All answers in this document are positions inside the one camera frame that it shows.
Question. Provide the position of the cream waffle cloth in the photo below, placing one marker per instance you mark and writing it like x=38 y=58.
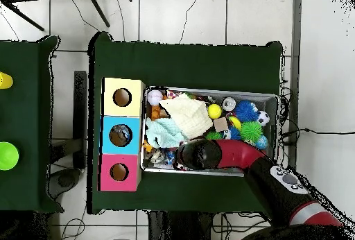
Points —
x=188 y=115

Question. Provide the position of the mint waffle cloth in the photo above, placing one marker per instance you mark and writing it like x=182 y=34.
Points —
x=163 y=134

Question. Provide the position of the blue spiky googly-eyed ball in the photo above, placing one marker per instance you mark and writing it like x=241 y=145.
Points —
x=234 y=134
x=246 y=111

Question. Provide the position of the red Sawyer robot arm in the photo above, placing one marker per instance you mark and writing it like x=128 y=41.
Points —
x=238 y=152

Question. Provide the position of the wooden three-hole box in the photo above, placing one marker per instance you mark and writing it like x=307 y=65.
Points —
x=111 y=106

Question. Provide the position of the shallow clear mesh bin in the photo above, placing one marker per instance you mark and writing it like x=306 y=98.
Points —
x=270 y=104

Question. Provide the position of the white baseball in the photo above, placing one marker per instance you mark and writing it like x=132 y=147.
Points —
x=154 y=97

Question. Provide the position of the yellow tennis ball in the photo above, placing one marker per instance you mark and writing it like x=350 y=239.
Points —
x=214 y=111

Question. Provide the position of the plain wooden cube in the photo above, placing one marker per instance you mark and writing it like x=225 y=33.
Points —
x=220 y=124

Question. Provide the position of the silver-top soda can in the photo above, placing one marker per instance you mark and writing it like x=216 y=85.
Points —
x=228 y=103

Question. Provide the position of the dark green tablecloth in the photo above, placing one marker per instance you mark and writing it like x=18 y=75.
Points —
x=22 y=112
x=180 y=65

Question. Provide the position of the green spiky ball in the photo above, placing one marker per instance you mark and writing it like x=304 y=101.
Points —
x=251 y=131

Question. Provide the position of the black-and-white soccer ball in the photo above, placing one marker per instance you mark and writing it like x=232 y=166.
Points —
x=263 y=118

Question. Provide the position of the black floor stand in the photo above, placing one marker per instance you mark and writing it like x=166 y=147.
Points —
x=80 y=112

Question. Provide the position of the grey round floor base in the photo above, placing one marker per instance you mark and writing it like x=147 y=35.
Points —
x=66 y=180

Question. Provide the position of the black folding stand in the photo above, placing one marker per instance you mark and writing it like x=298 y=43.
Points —
x=98 y=9

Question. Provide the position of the grey floor strip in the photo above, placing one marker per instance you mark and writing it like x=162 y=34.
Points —
x=295 y=29

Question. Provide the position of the bright green ball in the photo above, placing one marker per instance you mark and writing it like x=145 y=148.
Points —
x=8 y=156

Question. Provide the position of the yellow plastic cup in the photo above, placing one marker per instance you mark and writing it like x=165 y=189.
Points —
x=5 y=80

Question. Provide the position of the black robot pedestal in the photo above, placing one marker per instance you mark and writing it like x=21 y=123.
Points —
x=180 y=229

